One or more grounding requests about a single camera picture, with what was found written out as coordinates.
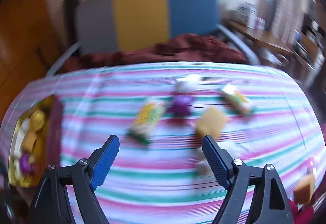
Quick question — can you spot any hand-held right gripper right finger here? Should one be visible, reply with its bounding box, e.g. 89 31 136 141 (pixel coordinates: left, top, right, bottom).
201 134 294 224

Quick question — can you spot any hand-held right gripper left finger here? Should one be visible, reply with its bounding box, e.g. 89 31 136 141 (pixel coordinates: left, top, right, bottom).
30 134 120 224

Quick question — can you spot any golden tin box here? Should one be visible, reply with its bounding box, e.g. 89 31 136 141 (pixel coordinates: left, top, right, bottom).
8 94 64 187

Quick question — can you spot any cracker packet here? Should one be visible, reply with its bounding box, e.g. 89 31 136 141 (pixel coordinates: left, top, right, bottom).
126 99 166 144
220 85 255 116

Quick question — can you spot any striped tablecloth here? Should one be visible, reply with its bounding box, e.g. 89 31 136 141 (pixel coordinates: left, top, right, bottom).
0 61 326 224

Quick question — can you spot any person's red clothing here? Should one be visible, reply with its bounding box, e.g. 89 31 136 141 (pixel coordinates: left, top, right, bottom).
289 199 316 224

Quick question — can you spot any maroon cloth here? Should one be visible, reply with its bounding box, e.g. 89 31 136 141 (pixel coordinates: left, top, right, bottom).
61 33 249 72

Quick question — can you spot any wooden side table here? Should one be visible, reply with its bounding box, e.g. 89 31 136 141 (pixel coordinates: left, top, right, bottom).
228 19 321 87

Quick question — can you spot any black rolled mat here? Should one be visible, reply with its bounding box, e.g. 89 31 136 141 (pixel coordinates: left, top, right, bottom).
63 0 80 44

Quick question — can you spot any white carton box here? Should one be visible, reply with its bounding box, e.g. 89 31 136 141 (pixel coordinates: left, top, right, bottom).
236 3 258 28

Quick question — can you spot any grey yellow blue armchair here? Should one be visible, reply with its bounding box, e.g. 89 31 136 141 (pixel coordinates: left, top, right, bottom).
47 0 260 77

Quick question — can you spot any wooden wardrobe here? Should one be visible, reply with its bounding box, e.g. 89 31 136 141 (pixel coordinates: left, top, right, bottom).
0 0 64 118

